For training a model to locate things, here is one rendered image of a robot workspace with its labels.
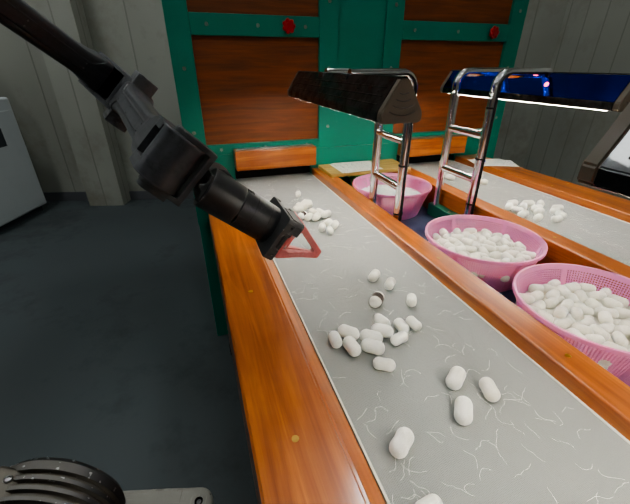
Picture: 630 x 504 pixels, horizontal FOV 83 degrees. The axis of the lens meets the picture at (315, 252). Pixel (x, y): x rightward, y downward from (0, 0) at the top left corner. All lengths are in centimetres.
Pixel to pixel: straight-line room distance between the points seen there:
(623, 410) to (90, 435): 146
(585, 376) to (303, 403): 37
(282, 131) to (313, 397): 110
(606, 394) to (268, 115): 120
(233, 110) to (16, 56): 278
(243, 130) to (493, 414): 116
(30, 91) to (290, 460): 375
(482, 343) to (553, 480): 21
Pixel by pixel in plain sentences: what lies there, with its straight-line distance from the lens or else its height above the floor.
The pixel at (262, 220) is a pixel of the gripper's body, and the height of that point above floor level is 94.
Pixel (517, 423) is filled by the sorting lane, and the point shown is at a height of 74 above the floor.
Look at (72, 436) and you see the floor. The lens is 161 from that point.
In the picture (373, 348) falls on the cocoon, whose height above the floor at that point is 76.
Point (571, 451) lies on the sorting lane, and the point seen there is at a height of 74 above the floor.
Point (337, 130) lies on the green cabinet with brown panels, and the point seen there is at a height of 90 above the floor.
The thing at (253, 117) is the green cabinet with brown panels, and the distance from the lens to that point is 138.
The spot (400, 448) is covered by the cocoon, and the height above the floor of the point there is 76.
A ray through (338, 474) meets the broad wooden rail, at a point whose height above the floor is 76.
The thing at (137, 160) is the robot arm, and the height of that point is 103.
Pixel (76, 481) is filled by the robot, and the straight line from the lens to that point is 46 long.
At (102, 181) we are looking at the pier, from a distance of 367.
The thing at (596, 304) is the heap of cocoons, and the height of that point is 74.
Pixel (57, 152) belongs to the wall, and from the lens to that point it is 398.
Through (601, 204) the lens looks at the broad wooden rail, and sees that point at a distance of 135.
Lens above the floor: 113
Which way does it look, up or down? 28 degrees down
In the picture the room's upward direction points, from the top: straight up
